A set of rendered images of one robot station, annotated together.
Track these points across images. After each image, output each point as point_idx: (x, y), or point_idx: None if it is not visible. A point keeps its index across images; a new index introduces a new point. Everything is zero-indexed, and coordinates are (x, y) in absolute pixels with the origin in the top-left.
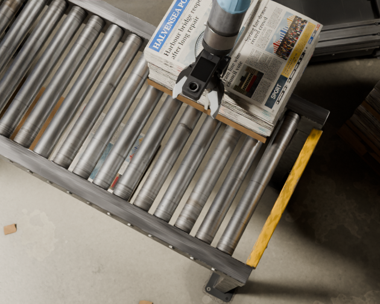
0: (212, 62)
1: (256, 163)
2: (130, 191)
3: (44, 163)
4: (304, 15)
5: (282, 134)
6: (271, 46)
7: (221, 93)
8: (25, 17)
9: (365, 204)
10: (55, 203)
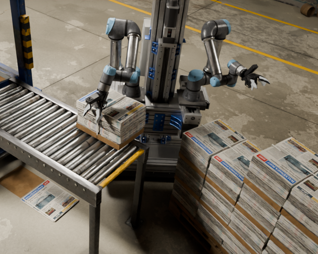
0: (99, 94)
1: (125, 215)
2: (56, 158)
3: (22, 143)
4: (157, 154)
5: (127, 150)
6: (125, 107)
7: (100, 109)
8: (34, 104)
9: (178, 241)
10: (16, 217)
